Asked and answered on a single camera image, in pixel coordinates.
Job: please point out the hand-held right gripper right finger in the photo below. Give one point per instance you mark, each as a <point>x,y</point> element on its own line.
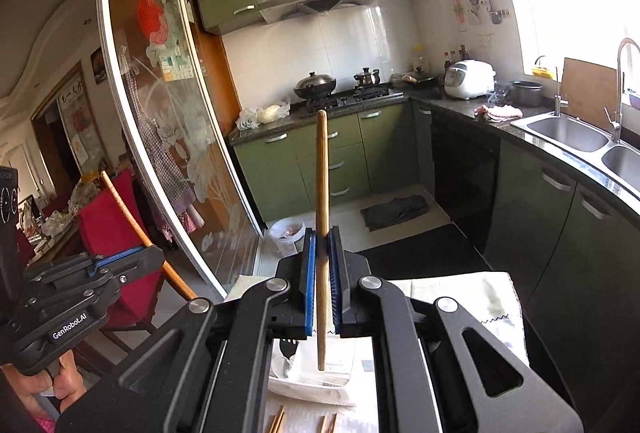
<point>334,285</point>

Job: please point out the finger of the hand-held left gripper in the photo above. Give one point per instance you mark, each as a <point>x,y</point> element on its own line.
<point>75,300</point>
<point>117,260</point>

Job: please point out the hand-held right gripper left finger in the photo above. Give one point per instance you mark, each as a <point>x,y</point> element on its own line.
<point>310,285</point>

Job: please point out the wooden chopstick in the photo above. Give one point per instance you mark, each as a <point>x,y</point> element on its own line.
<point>273,423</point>
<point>333,423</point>
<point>280,419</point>
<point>323,425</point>
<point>322,193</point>

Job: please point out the white plastic utensil tray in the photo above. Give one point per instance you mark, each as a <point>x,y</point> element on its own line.
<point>310,385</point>

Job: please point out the person's left hand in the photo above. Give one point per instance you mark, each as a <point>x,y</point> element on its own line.
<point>67,383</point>

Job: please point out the red wooden chair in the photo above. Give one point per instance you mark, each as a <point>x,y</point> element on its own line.
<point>115,223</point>

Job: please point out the white trash bin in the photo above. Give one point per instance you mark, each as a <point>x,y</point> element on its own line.
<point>287,244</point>

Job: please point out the black plastic fork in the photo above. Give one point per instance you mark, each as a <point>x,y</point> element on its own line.
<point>287,347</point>

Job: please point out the cluttered table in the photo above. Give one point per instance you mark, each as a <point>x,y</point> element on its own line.
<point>50,220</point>

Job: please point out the dark floor cloth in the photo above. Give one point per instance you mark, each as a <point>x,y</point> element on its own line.
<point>395,212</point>

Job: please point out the white table cloth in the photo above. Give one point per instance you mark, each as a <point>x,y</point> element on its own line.
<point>450,298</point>

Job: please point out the green base cabinets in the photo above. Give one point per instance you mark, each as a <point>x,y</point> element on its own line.
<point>385,148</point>

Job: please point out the etched glass sliding door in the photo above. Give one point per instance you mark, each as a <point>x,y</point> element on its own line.
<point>150,113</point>

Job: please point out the black built-in appliance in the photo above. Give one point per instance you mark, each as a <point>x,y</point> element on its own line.
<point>465,178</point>

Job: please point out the bagged white dough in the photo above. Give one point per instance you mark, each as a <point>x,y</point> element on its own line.
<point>272,113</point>

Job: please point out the white plastic bag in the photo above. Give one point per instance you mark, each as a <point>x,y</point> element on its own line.
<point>247,119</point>

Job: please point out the black gas stove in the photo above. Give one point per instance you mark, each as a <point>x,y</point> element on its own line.
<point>350,101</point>

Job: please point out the small framed picture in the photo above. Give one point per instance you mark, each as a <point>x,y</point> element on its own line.
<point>97,64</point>

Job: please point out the black lidded wok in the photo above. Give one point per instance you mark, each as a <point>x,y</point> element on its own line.
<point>315,85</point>

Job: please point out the dark kettle on stove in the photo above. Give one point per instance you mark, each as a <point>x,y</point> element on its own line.
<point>367,77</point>

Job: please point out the black frying pan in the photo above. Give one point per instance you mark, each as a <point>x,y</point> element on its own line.
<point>422,81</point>

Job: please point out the pink dish cloth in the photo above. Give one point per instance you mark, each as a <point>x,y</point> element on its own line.
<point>497,112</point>

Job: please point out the clear glass jar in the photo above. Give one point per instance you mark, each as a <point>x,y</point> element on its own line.
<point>420,61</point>

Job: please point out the red paper decoration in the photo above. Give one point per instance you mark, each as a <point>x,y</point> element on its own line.
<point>152,19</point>

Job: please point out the white rice cooker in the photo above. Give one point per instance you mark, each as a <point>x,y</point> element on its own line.
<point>467,80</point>

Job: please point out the dark sauce bottle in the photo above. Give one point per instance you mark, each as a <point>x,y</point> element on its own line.
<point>447,61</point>

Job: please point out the black inner pot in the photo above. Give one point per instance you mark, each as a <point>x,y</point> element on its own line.
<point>526,93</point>

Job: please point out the steel double sink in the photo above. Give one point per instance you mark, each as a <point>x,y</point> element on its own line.
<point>565,134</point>

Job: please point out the small steel faucet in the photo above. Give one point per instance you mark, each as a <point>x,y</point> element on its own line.
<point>557,99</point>

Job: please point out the yellow sponge holder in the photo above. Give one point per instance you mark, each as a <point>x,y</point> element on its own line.
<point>542,72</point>

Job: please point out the pink hanging utensil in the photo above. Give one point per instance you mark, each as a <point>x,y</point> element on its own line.
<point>455,6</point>

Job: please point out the hanging grey spatula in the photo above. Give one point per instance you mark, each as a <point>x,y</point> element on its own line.
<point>495,16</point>

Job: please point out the wooden cutting board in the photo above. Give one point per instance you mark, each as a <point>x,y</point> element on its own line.
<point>590,88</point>

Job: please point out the tall steel faucet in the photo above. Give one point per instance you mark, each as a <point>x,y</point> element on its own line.
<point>619,78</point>

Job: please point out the calligraphy wall poster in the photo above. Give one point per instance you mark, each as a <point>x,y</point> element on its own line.
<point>75,123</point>

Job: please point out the white wall socket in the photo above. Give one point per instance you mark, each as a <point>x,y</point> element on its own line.
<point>486,39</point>

